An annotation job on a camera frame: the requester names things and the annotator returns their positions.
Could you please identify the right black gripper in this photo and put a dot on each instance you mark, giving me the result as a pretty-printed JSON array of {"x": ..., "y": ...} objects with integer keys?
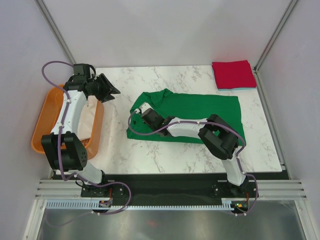
[{"x": 151, "y": 128}]

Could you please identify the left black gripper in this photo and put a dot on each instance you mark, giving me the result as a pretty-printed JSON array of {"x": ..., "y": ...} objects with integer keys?
[{"x": 107, "y": 89}]

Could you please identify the green t shirt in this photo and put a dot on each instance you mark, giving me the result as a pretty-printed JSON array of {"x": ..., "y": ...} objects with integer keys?
[{"x": 185, "y": 106}]

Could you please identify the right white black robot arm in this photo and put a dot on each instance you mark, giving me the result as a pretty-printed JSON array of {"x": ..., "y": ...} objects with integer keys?
[{"x": 221, "y": 139}]

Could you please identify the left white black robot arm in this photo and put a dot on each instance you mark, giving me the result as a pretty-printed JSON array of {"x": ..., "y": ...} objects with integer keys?
[{"x": 62, "y": 147}]

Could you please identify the white crumpled t shirt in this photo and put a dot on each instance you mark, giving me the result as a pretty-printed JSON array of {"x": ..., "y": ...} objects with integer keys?
[{"x": 87, "y": 118}]

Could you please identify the orange plastic basket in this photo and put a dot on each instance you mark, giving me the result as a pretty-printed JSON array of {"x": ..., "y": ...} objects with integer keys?
[{"x": 48, "y": 118}]

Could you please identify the folded red t shirt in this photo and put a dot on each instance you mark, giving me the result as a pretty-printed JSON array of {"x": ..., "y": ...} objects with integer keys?
[{"x": 232, "y": 64}]

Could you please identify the folded light blue t shirt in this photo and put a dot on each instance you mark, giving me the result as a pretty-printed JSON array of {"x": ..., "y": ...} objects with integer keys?
[{"x": 229, "y": 79}]

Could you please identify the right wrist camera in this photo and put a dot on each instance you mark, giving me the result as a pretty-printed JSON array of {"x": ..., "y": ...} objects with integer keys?
[{"x": 143, "y": 108}]

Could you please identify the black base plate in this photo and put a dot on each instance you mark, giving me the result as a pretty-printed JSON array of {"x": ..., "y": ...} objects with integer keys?
[{"x": 124, "y": 178}]

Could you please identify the left aluminium corner post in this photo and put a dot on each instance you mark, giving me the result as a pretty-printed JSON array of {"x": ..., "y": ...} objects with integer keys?
[{"x": 55, "y": 30}]

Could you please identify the aluminium corner post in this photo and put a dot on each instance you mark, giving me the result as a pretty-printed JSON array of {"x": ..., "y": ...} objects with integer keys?
[
  {"x": 276, "y": 33},
  {"x": 55, "y": 30}
]

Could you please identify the white slotted cable duct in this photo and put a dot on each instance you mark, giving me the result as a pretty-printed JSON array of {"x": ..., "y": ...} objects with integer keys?
[{"x": 104, "y": 204}]

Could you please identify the right aluminium corner post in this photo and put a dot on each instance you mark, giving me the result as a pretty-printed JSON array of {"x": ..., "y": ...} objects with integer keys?
[{"x": 276, "y": 33}]

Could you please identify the aluminium frame rail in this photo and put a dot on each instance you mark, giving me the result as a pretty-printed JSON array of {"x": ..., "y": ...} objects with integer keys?
[{"x": 220, "y": 189}]

